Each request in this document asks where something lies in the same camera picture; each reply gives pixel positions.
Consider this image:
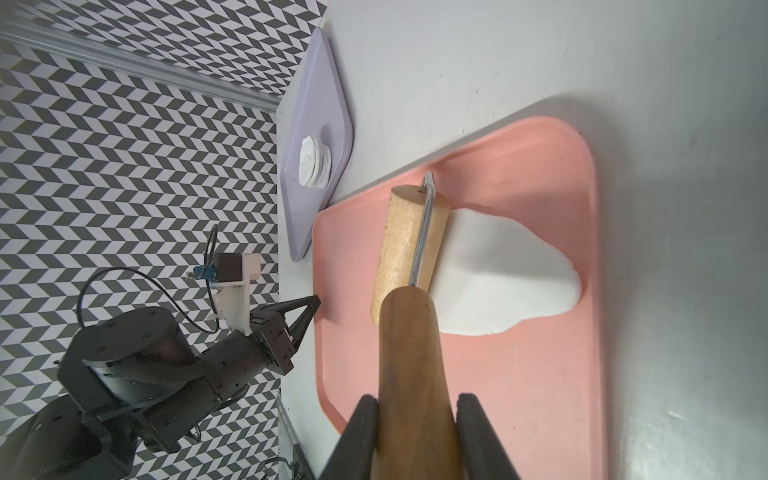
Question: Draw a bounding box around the round white dough disc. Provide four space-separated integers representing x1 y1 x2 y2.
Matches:
298 136 332 189

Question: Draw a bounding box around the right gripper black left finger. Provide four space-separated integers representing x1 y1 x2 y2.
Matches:
319 394 378 480

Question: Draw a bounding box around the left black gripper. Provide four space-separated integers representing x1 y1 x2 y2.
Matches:
201 295 321 402

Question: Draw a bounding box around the lavender tray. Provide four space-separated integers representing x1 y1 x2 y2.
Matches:
280 28 353 262

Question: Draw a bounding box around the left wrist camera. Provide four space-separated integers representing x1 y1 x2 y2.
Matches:
188 253 262 335

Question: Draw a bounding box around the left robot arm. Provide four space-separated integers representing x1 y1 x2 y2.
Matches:
1 296 320 479

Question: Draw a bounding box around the pink tray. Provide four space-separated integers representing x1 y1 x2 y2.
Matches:
312 117 608 479

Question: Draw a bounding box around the wooden dough roller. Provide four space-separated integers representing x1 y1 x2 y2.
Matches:
371 173 464 479

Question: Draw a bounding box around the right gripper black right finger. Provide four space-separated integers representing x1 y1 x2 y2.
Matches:
456 393 520 480

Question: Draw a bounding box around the white dough piece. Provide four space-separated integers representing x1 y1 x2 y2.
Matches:
430 209 582 337

